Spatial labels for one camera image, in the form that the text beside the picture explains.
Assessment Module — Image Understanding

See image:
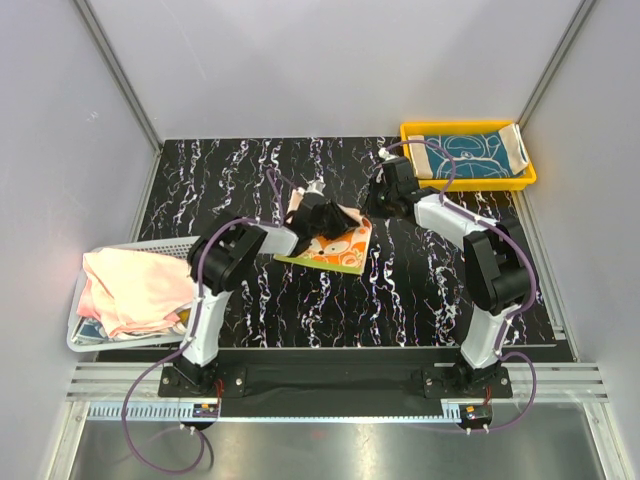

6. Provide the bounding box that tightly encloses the orange white patterned towel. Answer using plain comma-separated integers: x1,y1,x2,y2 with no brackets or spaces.
274,187,373,275

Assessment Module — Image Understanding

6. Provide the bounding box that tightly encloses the teal beige Doraemon towel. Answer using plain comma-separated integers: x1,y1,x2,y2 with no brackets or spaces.
407,123,530,180

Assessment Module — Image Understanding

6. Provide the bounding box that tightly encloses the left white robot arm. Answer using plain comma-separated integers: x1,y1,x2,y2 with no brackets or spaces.
174,192,363,396

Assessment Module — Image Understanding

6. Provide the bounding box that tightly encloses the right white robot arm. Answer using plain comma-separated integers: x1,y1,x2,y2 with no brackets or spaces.
362,156,537,397

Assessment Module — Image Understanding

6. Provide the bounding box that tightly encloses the grey plastic laundry basket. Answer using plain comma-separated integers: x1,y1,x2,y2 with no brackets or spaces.
66,237,195,353

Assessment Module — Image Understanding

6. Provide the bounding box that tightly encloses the pink towel in basket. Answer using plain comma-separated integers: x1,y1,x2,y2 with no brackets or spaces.
76,248,193,339

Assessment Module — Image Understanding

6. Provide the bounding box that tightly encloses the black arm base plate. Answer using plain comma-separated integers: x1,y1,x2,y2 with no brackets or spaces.
158,347,513,400

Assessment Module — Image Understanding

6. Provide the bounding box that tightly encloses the aluminium frame rail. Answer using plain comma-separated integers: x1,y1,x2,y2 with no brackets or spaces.
66,363,608,424

